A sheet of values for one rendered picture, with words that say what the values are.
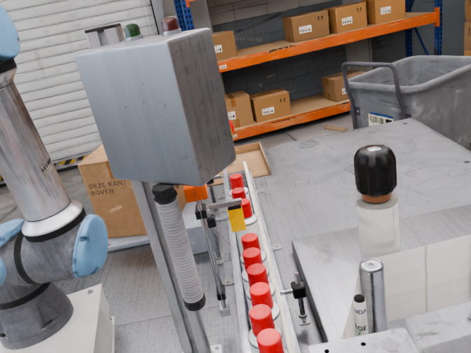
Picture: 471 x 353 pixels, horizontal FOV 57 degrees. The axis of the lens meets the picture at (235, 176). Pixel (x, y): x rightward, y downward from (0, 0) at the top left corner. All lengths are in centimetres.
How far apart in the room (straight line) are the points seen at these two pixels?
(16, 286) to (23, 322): 8
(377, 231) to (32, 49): 453
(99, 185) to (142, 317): 47
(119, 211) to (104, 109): 82
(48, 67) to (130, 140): 451
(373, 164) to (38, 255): 65
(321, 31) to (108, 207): 377
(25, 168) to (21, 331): 35
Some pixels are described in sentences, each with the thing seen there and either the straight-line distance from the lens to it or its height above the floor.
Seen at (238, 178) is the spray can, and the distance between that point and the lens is 109.
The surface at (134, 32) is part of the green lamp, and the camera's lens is 64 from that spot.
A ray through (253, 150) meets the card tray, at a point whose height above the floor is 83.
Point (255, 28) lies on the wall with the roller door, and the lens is 537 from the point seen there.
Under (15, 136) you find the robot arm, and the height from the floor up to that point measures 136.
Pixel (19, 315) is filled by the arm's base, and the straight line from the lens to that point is 99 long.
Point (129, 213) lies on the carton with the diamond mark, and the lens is 141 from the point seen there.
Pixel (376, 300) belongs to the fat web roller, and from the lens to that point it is 77.
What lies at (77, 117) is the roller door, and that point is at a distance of 515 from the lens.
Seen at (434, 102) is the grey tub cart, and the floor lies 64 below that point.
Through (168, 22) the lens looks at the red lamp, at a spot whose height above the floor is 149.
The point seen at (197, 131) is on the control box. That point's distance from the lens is 55.
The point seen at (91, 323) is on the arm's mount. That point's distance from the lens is 98.
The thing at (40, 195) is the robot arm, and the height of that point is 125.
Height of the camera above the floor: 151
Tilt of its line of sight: 23 degrees down
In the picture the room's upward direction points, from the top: 11 degrees counter-clockwise
